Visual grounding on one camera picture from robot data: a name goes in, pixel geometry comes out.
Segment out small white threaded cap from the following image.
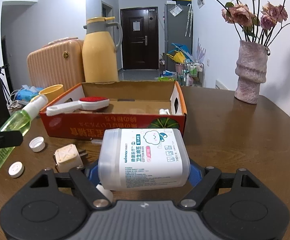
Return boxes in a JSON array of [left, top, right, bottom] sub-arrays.
[[29, 137, 46, 153]]

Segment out red lint brush white handle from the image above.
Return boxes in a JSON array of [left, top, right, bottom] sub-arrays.
[[46, 96, 110, 117]]

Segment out yellow plastic item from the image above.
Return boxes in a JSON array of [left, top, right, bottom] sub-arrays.
[[166, 51, 185, 64]]

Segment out dried pink roses bouquet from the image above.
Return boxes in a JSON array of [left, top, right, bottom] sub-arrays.
[[184, 0, 290, 48]]

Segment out white cotton swab box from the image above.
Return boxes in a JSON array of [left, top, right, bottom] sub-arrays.
[[98, 128, 191, 190]]

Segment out dark brown entrance door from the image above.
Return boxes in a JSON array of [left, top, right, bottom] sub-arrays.
[[120, 7, 159, 70]]

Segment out orange ribbed suitcase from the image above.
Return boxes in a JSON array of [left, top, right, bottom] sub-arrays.
[[26, 37, 85, 90]]

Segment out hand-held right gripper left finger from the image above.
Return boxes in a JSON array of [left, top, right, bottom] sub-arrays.
[[28, 162, 111, 210]]

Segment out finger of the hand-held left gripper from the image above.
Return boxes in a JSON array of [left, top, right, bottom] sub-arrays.
[[0, 129, 23, 154]]

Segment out blue plastic frame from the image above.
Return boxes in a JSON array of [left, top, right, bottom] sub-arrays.
[[171, 43, 193, 58]]

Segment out purple flower wall decal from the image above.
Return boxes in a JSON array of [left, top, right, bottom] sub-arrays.
[[194, 38, 207, 64]]

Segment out clear plastic bag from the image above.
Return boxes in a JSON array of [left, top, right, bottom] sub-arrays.
[[169, 4, 183, 17]]

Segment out blue tissue pack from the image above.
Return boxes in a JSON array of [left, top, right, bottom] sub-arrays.
[[15, 85, 44, 100]]

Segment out grey refrigerator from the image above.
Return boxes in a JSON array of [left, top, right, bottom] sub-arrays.
[[164, 2, 193, 77]]

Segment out wire trolley with bottles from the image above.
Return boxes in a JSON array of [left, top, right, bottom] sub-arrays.
[[182, 60, 205, 88]]

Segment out yellow mug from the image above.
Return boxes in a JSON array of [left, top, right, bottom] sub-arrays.
[[30, 84, 65, 104]]

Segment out red cardboard box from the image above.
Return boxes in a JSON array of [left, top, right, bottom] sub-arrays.
[[39, 80, 187, 140]]

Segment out flat white round lid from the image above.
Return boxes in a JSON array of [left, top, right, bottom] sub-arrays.
[[8, 162, 24, 178]]

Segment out hanging folded umbrellas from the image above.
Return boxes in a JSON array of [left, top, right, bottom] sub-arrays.
[[185, 4, 193, 37]]

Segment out green spray bottle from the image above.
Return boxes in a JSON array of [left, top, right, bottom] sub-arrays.
[[0, 95, 49, 173]]

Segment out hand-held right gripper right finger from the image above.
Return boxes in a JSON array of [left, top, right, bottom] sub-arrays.
[[180, 158, 263, 210]]

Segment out black tripod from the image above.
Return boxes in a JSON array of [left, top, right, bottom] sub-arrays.
[[0, 64, 11, 100]]

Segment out yellow thermos jug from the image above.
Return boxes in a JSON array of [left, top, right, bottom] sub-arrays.
[[82, 16, 123, 83]]

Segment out beige power plug adapter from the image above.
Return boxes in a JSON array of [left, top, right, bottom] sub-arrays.
[[53, 144, 88, 173]]

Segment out pink ceramic vase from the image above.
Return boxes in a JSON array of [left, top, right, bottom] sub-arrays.
[[234, 40, 269, 105]]

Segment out white wall heater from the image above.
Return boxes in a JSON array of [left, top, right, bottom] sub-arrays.
[[215, 79, 229, 90]]

